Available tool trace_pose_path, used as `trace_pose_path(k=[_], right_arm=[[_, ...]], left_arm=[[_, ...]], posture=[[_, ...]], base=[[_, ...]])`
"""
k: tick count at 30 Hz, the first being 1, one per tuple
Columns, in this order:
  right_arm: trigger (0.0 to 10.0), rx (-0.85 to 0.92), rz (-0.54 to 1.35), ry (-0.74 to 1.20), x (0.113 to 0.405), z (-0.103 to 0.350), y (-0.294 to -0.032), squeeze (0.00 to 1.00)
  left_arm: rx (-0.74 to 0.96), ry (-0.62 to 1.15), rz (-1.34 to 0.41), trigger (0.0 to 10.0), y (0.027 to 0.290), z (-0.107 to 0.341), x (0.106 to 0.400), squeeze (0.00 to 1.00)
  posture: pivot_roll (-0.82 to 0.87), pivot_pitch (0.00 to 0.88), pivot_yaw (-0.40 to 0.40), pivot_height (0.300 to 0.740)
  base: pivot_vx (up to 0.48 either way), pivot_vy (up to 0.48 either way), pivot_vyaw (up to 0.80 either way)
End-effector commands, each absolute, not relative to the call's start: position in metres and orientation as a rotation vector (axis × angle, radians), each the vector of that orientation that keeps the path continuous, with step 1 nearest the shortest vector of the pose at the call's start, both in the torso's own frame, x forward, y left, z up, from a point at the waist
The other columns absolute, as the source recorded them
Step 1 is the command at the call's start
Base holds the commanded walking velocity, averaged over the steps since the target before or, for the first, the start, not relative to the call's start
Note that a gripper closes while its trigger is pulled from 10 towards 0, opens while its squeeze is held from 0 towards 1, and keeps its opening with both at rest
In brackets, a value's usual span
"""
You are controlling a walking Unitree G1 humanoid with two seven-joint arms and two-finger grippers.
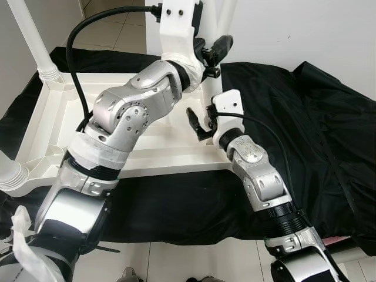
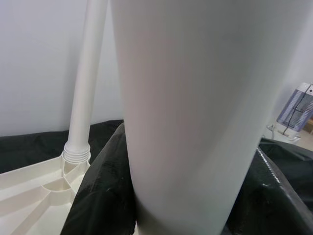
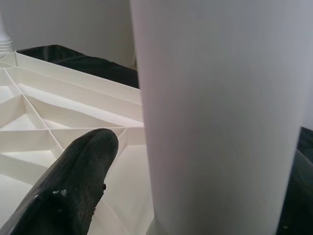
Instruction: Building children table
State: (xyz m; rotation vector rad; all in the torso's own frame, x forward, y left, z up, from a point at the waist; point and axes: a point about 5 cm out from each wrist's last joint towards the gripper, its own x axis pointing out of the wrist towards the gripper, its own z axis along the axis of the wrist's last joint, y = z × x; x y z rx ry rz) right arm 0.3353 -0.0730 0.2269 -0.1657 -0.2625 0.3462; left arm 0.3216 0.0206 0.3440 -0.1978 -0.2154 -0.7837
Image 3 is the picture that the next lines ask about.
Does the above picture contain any white plastic table leg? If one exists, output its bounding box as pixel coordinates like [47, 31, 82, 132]
[0, 0, 15, 61]
[129, 0, 313, 235]

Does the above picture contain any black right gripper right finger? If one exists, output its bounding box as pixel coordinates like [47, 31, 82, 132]
[275, 148, 313, 235]

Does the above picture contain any white plastic table top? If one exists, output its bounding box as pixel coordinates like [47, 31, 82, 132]
[0, 50, 157, 235]

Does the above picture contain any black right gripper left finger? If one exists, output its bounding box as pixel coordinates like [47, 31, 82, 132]
[0, 128, 120, 235]

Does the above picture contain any black table cloth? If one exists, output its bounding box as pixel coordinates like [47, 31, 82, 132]
[16, 44, 313, 160]

